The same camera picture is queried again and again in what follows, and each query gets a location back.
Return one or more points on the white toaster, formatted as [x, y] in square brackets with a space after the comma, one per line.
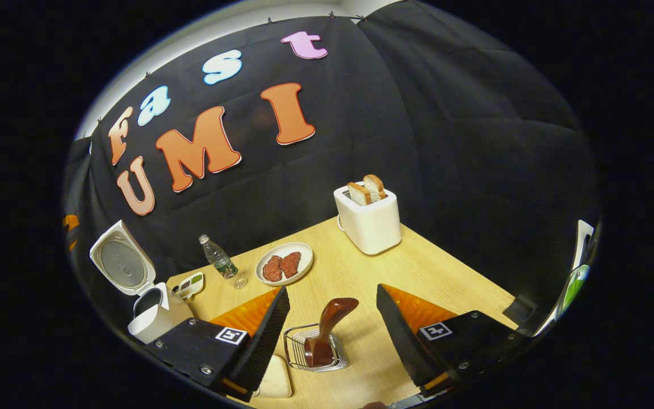
[369, 224]

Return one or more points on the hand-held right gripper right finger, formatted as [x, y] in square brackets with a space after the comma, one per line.
[403, 346]

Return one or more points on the black backdrop cloth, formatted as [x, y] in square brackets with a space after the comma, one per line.
[446, 142]

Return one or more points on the brown wooden spoon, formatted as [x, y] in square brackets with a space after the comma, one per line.
[332, 318]

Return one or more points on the white rice cooker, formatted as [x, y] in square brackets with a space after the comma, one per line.
[151, 324]

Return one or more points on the black table bracket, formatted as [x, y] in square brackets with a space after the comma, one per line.
[520, 309]

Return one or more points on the clear plastic water bottle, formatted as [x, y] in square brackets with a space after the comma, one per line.
[222, 262]

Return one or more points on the small white seasoning dish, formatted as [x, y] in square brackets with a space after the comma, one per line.
[189, 286]

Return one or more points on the white round plate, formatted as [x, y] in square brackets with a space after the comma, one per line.
[304, 253]

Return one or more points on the toasted bread slice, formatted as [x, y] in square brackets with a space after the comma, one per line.
[374, 187]
[359, 193]

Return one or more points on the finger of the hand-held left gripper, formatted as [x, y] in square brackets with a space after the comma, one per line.
[71, 222]

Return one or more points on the clear glass rice container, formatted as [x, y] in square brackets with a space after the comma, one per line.
[275, 378]

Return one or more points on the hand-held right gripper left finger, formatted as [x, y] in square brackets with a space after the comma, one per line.
[259, 346]

